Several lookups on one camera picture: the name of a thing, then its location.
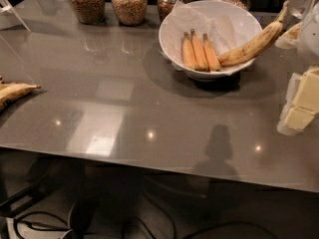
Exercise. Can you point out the small orange banana left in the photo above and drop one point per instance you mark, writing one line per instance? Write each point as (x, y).
(188, 53)

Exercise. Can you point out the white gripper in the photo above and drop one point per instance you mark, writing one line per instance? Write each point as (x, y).
(311, 37)

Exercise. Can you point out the small orange banana middle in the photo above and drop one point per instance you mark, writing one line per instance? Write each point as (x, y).
(199, 52)

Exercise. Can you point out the small orange banana right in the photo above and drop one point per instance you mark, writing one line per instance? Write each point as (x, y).
(213, 63)

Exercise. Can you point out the small orange banana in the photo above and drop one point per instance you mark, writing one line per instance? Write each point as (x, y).
(213, 63)
(199, 52)
(188, 53)

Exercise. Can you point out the white ceramic bowl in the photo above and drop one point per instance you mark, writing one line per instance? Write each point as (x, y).
(246, 24)

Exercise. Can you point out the white stand at left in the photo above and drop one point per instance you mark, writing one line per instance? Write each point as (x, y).
(9, 17)

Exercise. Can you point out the large spotted yellow banana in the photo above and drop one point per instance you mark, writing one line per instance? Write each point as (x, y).
(256, 45)

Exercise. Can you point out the banana at left edge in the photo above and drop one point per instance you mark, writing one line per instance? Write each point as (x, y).
(12, 92)

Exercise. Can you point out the white paper bowl liner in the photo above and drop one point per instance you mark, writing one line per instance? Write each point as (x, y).
(186, 25)

